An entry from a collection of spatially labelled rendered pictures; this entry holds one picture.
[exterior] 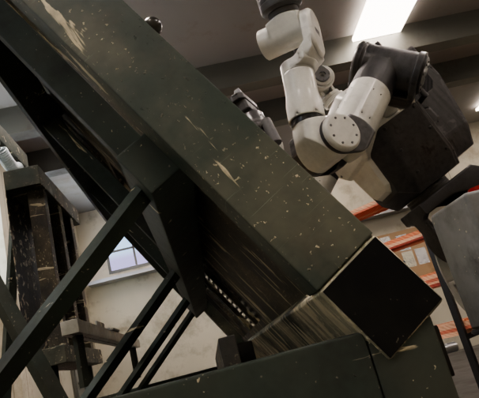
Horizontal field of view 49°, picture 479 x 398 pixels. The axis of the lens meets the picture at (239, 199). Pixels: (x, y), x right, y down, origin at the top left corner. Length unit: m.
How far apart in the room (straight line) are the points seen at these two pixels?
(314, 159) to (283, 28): 0.28
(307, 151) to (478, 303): 0.40
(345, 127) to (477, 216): 0.32
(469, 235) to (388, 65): 0.50
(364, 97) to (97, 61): 0.53
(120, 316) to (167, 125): 8.98
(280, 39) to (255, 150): 0.43
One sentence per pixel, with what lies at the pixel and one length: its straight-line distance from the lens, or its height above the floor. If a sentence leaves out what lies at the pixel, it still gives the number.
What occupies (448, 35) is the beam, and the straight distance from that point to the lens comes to 7.03.
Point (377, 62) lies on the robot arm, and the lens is 1.16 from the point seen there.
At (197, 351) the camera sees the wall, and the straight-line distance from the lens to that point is 9.45.
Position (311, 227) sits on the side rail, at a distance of 0.68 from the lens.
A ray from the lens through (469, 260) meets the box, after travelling 0.80.
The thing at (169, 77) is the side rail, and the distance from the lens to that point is 0.76.
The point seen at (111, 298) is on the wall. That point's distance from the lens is 9.72.
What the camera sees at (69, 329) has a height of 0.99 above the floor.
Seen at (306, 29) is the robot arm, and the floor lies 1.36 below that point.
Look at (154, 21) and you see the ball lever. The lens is 1.07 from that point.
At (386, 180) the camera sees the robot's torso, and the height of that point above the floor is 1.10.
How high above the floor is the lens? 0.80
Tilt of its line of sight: 17 degrees up
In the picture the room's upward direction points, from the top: 15 degrees counter-clockwise
